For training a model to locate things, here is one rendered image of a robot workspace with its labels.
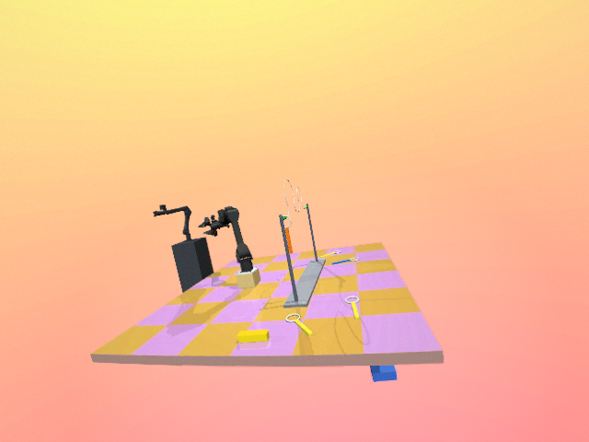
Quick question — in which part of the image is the blue block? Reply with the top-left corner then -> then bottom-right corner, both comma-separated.
370,366 -> 398,382

